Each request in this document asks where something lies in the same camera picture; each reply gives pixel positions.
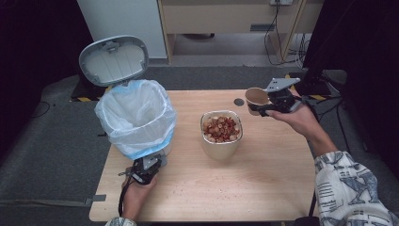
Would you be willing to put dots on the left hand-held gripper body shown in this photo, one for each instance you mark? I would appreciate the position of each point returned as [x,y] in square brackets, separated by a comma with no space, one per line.
[147,169]

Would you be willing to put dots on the person's right hand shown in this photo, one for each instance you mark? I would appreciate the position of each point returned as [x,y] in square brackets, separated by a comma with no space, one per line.
[301,121]

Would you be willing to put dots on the pile of dried fruit snacks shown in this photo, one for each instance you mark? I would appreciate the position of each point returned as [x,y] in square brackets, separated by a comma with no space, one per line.
[221,128]

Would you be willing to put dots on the black stand base hazard tape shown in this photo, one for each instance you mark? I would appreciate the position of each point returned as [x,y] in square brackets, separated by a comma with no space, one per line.
[81,94]
[316,91]

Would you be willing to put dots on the dark round table grommet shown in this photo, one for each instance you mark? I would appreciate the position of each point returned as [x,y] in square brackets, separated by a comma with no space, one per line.
[239,102]

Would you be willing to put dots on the dark round object under desk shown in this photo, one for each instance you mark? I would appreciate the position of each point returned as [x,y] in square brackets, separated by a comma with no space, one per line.
[198,36]

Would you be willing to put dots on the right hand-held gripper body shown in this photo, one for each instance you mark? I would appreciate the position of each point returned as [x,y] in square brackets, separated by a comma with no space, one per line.
[284,99]

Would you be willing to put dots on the black curtain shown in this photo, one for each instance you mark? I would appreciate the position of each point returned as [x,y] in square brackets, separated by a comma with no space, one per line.
[37,47]
[360,47]

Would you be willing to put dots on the light wooden desk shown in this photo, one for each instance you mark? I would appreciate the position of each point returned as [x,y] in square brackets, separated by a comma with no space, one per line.
[219,15]

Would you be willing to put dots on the white power strip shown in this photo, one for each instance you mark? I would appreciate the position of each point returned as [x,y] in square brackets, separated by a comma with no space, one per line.
[280,2]

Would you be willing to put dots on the white cabinet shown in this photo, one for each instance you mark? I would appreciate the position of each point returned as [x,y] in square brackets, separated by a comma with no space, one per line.
[125,19]

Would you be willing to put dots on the translucent plastic trash bag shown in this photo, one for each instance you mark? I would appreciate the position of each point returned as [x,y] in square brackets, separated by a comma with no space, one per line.
[135,109]

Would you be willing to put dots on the white and grey trash can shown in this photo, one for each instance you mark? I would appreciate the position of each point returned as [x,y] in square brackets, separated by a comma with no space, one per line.
[113,62]

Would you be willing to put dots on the grey table bracket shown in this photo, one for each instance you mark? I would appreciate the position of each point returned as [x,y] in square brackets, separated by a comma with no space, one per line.
[98,198]

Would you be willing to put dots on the person's left hand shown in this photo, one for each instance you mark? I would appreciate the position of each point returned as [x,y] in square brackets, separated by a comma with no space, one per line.
[135,193]

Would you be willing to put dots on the brown paper cup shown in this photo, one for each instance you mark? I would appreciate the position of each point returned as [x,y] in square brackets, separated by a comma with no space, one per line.
[257,97]

